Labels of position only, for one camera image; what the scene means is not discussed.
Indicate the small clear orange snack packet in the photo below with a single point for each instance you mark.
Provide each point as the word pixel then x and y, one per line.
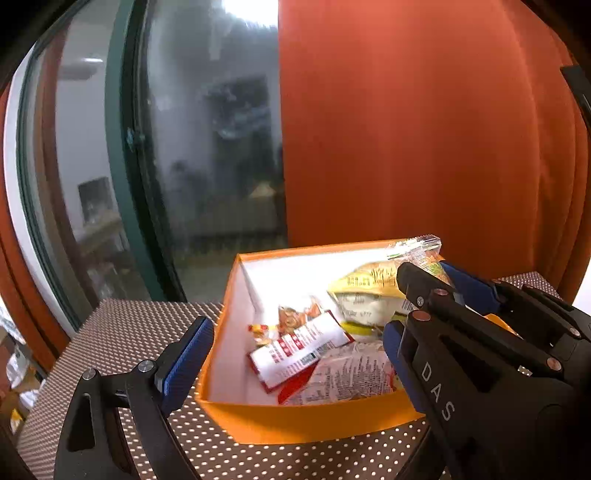
pixel 263 333

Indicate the tall clear orange snack packet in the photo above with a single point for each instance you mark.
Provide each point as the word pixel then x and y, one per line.
pixel 295 318

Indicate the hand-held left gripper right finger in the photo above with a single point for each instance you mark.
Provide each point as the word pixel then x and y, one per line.
pixel 396 364

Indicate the brown polka dot tablecloth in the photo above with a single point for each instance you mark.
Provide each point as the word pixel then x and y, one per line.
pixel 138 332

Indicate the green window latch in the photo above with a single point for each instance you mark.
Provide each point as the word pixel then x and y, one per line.
pixel 134 138

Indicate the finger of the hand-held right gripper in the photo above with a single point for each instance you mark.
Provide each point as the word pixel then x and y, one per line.
pixel 429 290
pixel 475 284

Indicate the large red white snack packet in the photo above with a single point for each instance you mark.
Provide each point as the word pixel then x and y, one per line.
pixel 351 374

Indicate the wide orange curtain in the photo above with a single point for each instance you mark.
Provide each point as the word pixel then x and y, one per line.
pixel 415 138

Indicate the narrow orange curtain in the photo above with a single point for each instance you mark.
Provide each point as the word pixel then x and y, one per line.
pixel 23 254

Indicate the large yellow chip bag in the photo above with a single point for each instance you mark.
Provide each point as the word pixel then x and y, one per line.
pixel 364 286

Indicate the orange cardboard box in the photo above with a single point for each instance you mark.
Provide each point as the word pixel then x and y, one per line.
pixel 300 424

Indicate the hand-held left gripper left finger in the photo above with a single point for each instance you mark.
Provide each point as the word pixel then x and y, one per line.
pixel 184 360

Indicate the clear snack packet green label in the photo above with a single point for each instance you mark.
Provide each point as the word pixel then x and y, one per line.
pixel 415 251

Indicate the white printed plastic bag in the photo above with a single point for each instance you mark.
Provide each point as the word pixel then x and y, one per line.
pixel 21 369

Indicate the green framed glass window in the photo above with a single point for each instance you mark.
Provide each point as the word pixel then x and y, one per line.
pixel 207 161

